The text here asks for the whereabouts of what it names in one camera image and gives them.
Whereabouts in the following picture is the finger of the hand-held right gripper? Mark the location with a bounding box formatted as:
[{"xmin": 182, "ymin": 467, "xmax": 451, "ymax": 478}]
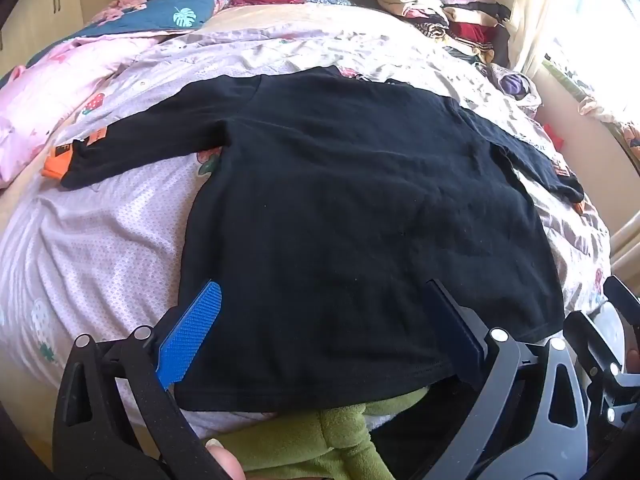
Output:
[
  {"xmin": 563, "ymin": 309, "xmax": 627, "ymax": 379},
  {"xmin": 603, "ymin": 274, "xmax": 640, "ymax": 332}
]

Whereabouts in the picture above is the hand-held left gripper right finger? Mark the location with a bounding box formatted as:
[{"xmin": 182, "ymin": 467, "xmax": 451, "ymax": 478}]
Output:
[{"xmin": 424, "ymin": 278, "xmax": 590, "ymax": 480}]

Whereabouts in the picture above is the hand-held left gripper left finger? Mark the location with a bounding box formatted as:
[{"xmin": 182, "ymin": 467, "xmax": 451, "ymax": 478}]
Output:
[{"xmin": 52, "ymin": 280, "xmax": 237, "ymax": 480}]

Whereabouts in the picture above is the black long-sleeve shirt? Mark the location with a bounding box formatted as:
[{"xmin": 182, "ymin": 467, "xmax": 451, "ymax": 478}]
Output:
[{"xmin": 61, "ymin": 66, "xmax": 586, "ymax": 413}]

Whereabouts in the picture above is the pile of folded clothes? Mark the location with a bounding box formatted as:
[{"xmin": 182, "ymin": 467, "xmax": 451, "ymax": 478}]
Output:
[{"xmin": 374, "ymin": 0, "xmax": 513, "ymax": 68}]

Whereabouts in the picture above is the person's left hand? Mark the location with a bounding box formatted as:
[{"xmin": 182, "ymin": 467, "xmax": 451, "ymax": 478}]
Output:
[{"xmin": 205, "ymin": 437, "xmax": 247, "ymax": 480}]

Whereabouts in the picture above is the pink printed bed cover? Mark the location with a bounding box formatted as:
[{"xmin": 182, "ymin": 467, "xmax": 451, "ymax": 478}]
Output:
[{"xmin": 0, "ymin": 2, "xmax": 613, "ymax": 441}]

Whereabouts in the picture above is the person's green fleece jacket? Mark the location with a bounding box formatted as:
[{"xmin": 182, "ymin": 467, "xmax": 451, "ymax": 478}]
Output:
[{"xmin": 215, "ymin": 387, "xmax": 433, "ymax": 480}]

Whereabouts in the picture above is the patterned cloth on windowsill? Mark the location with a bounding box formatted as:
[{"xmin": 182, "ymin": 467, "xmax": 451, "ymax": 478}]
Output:
[{"xmin": 542, "ymin": 52, "xmax": 640, "ymax": 166}]

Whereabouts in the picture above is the purple cloth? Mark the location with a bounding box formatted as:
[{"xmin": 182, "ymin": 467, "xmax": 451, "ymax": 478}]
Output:
[{"xmin": 487, "ymin": 62, "xmax": 543, "ymax": 111}]

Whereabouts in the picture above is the window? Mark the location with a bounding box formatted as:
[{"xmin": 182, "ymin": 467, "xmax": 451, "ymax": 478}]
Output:
[{"xmin": 545, "ymin": 0, "xmax": 640, "ymax": 126}]

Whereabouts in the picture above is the pink quilt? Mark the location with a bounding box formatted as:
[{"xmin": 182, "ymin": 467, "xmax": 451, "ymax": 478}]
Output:
[{"xmin": 0, "ymin": 35, "xmax": 161, "ymax": 190}]

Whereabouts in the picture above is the cream curtain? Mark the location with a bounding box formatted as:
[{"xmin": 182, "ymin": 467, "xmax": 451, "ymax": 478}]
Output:
[{"xmin": 505, "ymin": 0, "xmax": 606, "ymax": 78}]

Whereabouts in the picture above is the blue floral quilt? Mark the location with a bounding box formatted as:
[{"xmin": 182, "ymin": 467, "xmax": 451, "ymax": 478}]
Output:
[{"xmin": 82, "ymin": 0, "xmax": 231, "ymax": 36}]

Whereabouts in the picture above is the cream wardrobe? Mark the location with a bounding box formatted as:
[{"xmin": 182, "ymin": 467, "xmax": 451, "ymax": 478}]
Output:
[{"xmin": 0, "ymin": 0, "xmax": 83, "ymax": 68}]

